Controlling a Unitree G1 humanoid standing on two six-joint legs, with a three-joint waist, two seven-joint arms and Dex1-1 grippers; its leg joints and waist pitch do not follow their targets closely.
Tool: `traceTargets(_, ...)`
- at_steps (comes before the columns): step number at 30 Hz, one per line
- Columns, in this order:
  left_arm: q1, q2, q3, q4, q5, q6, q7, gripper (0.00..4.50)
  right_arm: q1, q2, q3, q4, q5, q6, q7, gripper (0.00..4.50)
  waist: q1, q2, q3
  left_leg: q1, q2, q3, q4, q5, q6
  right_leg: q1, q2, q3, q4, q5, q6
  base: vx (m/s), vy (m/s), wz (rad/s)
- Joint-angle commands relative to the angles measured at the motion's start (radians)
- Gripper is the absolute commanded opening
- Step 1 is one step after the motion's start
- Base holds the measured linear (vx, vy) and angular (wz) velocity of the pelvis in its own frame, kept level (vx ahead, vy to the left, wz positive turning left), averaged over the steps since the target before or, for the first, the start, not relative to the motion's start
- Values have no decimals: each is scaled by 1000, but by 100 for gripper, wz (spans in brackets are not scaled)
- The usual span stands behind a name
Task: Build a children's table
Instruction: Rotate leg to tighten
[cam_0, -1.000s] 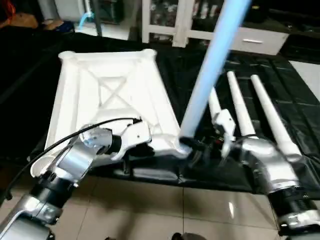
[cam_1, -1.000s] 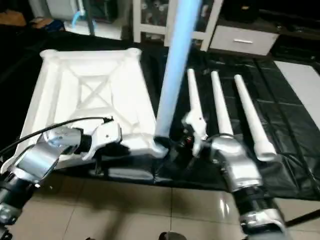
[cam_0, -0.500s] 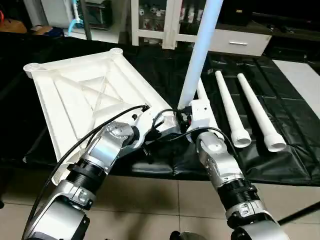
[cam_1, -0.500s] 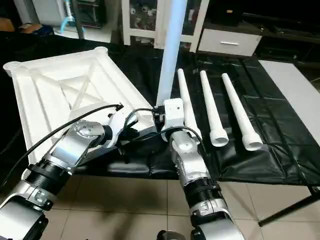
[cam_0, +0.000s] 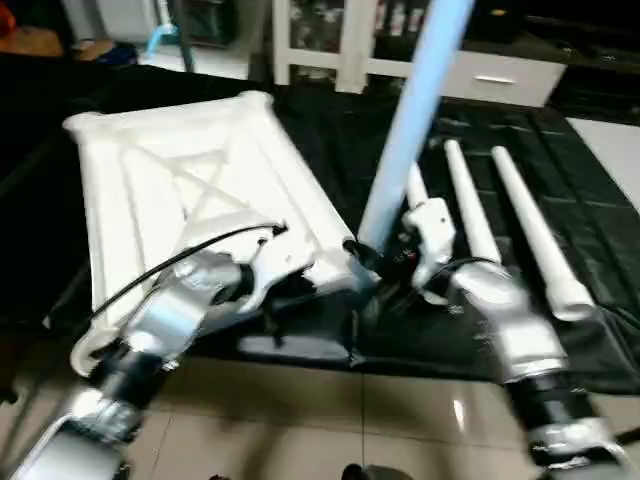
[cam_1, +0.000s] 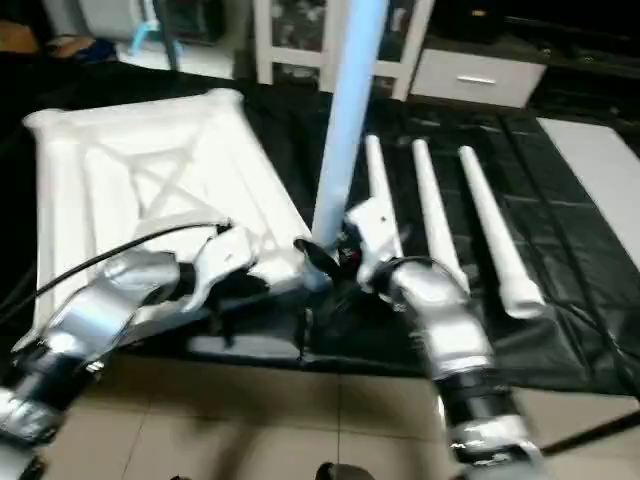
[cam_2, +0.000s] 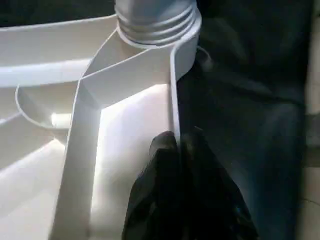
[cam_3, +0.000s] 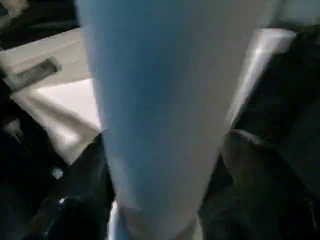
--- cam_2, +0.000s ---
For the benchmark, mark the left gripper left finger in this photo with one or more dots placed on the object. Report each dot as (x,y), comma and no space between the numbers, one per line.
(152,195)

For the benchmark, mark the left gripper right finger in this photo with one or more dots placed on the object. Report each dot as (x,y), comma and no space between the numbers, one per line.
(215,200)

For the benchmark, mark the white plastic table top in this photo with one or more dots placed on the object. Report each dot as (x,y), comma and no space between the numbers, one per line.
(120,125)

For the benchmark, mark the white plastic table leg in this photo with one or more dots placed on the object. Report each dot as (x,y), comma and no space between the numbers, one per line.
(155,20)

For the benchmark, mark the black work mat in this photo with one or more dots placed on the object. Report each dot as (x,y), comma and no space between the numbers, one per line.
(250,125)

